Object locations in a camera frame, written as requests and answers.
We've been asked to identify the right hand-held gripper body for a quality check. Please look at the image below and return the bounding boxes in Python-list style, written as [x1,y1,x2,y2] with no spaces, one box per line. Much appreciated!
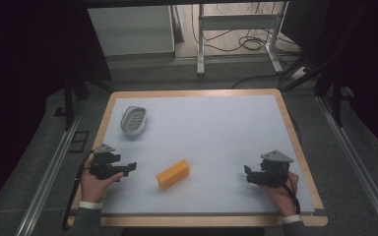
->
[251,149,294,189]

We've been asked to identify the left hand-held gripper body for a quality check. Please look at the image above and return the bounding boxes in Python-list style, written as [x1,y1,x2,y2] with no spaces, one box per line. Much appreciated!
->
[89,143,123,181]

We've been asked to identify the orange soap bar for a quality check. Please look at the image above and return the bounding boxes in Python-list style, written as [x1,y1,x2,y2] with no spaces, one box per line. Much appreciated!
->
[156,158,191,191]

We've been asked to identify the grey soap dish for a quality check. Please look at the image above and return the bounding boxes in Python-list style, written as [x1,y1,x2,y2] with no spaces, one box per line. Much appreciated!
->
[120,105,149,138]

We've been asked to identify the person's left hand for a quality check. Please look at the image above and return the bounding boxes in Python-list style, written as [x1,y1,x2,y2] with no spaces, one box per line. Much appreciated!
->
[80,162,126,205]

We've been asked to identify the person's right hand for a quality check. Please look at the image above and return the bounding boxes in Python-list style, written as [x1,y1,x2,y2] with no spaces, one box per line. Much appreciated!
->
[259,171,300,218]

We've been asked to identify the white table mat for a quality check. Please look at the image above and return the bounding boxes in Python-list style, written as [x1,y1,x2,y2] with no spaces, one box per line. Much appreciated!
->
[99,94,317,216]

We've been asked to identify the black metal stand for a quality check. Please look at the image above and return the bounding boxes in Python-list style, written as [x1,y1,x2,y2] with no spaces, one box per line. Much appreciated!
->
[280,6,368,128]
[53,77,116,132]

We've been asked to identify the wooden table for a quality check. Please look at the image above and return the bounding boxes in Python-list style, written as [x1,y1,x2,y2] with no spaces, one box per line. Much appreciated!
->
[67,88,329,228]

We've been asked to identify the white power strip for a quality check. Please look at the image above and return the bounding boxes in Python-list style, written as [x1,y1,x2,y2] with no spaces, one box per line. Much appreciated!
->
[288,66,310,82]

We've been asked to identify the white cabinet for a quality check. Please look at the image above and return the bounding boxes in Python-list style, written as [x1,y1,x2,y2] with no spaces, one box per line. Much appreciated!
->
[87,4,176,57]

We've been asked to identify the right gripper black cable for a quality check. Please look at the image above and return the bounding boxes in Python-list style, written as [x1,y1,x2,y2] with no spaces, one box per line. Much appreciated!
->
[275,172,301,216]

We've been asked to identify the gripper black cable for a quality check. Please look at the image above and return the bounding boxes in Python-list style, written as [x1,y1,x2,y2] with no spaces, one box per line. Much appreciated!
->
[275,172,301,216]
[61,149,96,231]

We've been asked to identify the black floor bracket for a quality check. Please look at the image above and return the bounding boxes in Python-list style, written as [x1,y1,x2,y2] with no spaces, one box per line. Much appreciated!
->
[66,130,91,153]

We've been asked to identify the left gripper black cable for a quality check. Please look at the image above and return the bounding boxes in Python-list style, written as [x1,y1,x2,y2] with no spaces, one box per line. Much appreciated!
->
[61,149,96,231]

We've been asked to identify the aluminium floor rail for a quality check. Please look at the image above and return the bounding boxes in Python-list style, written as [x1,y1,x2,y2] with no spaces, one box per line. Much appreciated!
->
[318,96,378,236]
[14,107,84,236]

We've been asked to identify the black floor cables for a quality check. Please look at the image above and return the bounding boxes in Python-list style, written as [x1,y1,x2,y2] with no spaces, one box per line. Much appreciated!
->
[190,1,304,90]

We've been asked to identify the white metal desk frame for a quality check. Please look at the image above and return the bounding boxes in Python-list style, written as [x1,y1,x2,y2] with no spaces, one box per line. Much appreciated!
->
[196,1,290,77]

